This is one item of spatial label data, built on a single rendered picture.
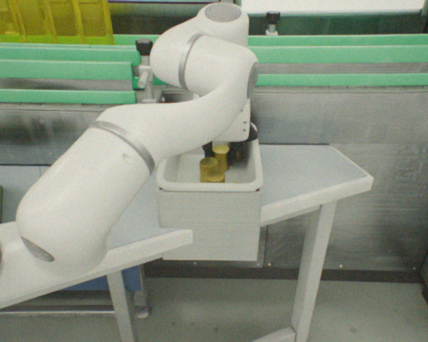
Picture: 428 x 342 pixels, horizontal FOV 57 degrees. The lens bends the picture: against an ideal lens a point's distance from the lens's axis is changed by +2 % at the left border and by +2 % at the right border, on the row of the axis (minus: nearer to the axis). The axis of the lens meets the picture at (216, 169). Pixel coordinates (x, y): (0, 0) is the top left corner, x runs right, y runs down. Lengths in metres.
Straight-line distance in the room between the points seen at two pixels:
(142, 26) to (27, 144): 0.40
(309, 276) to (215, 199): 0.47
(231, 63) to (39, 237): 0.28
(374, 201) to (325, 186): 0.56
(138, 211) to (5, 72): 0.35
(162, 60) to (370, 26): 0.66
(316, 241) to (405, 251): 0.64
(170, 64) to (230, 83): 0.10
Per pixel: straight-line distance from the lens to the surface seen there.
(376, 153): 1.23
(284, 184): 0.77
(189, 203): 0.63
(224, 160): 0.75
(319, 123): 0.88
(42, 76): 0.80
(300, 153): 0.87
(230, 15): 0.57
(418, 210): 1.41
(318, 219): 0.90
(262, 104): 0.84
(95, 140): 0.41
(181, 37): 0.52
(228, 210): 0.64
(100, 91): 0.78
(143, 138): 0.41
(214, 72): 0.48
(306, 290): 1.07
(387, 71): 0.90
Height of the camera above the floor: 1.21
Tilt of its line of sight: 35 degrees down
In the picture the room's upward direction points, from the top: straight up
